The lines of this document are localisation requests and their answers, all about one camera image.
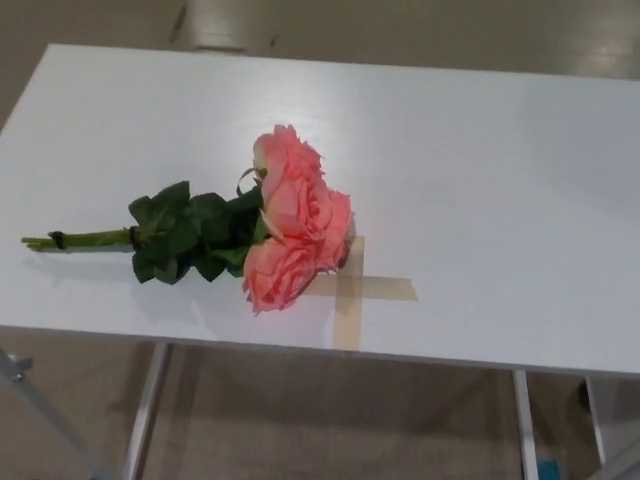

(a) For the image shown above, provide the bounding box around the pink artificial rose bouquet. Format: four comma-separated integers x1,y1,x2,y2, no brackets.
20,123,356,317

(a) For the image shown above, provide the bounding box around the beige masking tape strip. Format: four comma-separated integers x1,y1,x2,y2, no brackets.
332,234,366,351
308,274,420,303

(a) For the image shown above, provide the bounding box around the white column base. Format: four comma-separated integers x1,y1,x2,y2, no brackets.
192,0,249,52

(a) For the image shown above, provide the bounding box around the white table leg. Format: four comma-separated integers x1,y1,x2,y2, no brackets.
512,369,546,480
582,375,609,469
122,342,174,480

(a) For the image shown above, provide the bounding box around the teal floor object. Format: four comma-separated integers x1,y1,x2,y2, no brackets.
535,446,554,480

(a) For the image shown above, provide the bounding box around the grey metal frame bar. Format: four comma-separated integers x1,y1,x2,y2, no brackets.
0,348,104,480
597,439,640,480

